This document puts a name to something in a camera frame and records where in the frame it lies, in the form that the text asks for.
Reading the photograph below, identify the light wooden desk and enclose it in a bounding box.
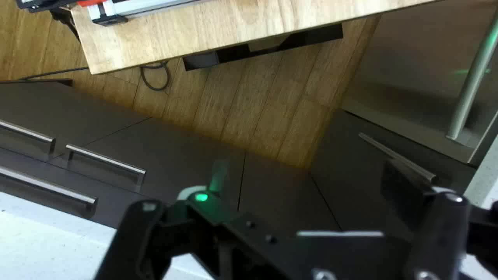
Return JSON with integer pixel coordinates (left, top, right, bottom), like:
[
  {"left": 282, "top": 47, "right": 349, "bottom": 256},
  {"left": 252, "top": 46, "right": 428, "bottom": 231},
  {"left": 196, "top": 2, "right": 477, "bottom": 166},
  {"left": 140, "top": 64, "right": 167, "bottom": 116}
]
[{"left": 69, "top": 0, "right": 438, "bottom": 78}]

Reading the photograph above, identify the silver cabinet drawer handle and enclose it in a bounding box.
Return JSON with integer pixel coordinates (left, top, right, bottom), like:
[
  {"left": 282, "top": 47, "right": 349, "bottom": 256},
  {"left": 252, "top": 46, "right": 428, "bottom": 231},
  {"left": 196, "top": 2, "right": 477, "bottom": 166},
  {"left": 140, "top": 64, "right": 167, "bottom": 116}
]
[
  {"left": 64, "top": 144, "right": 148, "bottom": 194},
  {"left": 0, "top": 120, "right": 58, "bottom": 159},
  {"left": 357, "top": 131, "right": 438, "bottom": 184},
  {"left": 0, "top": 167, "right": 100, "bottom": 218}
]

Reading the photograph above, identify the grey metal pole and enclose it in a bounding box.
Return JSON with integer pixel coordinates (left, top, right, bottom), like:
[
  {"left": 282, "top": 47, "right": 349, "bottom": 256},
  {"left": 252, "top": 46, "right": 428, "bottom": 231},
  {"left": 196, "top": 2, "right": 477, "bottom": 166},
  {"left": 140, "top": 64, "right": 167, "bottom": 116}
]
[{"left": 445, "top": 15, "right": 498, "bottom": 144}]

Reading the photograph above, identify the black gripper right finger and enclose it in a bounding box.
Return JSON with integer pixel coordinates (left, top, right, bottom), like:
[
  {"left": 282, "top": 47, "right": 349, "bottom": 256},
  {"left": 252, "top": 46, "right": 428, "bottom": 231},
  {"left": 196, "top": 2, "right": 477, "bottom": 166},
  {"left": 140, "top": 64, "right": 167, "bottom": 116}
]
[{"left": 382, "top": 162, "right": 498, "bottom": 280}]

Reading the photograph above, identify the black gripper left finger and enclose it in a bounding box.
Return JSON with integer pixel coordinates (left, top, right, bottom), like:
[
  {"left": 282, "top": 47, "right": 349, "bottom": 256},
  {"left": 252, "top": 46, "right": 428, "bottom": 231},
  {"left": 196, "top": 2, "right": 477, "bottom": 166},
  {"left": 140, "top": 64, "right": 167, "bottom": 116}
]
[{"left": 95, "top": 161, "right": 232, "bottom": 280}]

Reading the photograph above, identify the black looped cable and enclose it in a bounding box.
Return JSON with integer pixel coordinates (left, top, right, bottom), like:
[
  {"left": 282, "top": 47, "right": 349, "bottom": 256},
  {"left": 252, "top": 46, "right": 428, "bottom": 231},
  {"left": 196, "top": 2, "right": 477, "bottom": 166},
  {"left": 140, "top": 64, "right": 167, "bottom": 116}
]
[{"left": 139, "top": 58, "right": 173, "bottom": 94}]

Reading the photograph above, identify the red and white device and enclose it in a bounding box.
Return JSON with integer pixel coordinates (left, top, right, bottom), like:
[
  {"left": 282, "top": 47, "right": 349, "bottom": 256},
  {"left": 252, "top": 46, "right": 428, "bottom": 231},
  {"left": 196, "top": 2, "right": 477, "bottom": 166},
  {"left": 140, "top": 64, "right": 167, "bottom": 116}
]
[{"left": 77, "top": 0, "right": 206, "bottom": 27}]

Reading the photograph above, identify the black desk frame bar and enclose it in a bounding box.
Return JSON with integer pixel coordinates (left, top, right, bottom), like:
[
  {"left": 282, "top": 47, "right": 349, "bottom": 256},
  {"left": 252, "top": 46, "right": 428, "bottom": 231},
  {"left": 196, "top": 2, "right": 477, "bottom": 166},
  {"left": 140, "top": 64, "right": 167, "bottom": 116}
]
[{"left": 182, "top": 22, "right": 346, "bottom": 74}]

